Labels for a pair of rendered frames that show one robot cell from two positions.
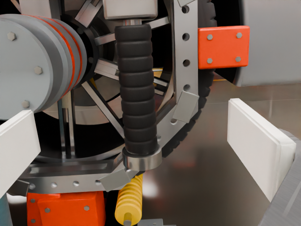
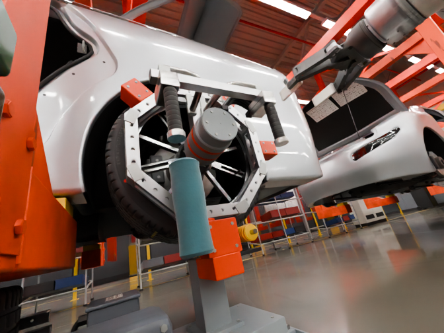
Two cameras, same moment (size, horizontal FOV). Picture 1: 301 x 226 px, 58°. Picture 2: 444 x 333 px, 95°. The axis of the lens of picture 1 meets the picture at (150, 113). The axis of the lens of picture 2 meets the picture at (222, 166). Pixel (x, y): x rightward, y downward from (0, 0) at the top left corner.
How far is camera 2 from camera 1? 0.64 m
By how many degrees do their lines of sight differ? 48
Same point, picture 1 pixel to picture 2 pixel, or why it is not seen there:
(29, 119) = (283, 92)
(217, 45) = (266, 146)
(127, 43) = (272, 107)
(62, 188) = (215, 213)
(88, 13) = not seen: hidden behind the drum
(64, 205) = (219, 222)
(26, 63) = (228, 121)
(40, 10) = not seen: hidden behind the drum
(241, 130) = (320, 96)
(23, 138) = (287, 91)
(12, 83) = (224, 127)
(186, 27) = (255, 139)
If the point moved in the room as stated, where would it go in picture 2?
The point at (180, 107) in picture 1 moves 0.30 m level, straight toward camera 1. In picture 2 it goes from (261, 168) to (312, 128)
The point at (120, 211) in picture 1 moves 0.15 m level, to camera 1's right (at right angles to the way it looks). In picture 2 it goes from (246, 229) to (279, 222)
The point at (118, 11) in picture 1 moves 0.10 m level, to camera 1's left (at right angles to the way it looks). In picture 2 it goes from (268, 100) to (244, 96)
